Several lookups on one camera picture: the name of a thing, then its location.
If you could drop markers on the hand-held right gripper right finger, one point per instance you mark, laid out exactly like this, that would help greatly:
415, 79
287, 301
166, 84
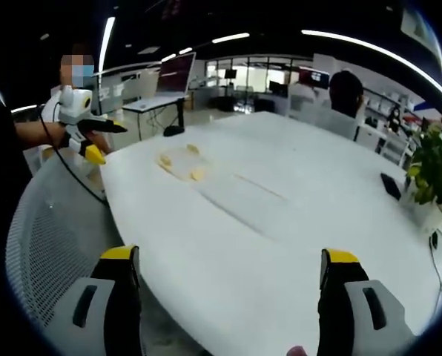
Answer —
358, 319

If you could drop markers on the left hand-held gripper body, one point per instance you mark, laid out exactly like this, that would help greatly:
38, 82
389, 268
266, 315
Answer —
74, 102

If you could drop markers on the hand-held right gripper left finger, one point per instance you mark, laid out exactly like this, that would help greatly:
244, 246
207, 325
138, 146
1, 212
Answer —
95, 315

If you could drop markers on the yellow plastic buckle part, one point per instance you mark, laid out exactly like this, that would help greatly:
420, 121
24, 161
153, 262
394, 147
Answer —
197, 174

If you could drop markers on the person's right hand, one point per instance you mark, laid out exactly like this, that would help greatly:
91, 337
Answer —
297, 351

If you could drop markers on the white side desk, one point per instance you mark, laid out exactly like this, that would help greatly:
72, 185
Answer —
150, 104

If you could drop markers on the black desk stand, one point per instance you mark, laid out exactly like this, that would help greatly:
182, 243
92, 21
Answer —
174, 130

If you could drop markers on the white mesh chair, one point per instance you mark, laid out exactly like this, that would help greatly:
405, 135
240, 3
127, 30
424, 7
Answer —
50, 230

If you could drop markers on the yellow plastic piece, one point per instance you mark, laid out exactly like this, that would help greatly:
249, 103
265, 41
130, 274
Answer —
193, 149

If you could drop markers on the white plant pot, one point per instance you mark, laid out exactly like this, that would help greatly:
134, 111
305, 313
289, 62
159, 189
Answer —
425, 215

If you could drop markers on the black phone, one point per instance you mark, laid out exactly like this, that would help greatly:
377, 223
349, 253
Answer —
391, 186

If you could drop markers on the short ceiling light strip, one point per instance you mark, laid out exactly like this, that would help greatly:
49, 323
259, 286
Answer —
231, 38

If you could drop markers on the thin wooden stick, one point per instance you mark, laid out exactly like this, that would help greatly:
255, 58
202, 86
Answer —
260, 186

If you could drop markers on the green potted plant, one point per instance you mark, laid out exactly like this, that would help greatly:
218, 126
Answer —
434, 167

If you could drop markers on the background monitor screen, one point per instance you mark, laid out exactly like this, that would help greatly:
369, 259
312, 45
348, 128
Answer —
317, 78

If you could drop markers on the long ceiling light strip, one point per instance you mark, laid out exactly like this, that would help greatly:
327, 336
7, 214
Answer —
384, 55

